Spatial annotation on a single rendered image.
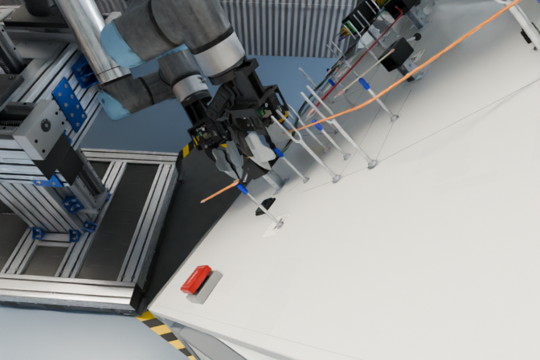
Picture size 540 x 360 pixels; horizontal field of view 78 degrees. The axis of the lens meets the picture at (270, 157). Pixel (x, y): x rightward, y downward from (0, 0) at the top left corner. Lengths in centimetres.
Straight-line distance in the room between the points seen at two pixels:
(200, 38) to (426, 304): 42
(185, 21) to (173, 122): 206
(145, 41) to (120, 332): 151
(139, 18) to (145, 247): 130
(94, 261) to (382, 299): 160
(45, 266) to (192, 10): 156
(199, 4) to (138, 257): 135
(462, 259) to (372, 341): 9
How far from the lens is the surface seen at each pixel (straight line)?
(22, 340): 205
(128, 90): 87
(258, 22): 301
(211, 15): 52
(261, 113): 55
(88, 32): 87
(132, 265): 169
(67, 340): 195
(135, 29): 55
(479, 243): 28
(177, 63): 80
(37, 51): 140
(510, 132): 37
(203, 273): 60
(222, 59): 52
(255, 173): 69
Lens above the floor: 168
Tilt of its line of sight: 49 degrees down
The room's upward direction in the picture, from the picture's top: straight up
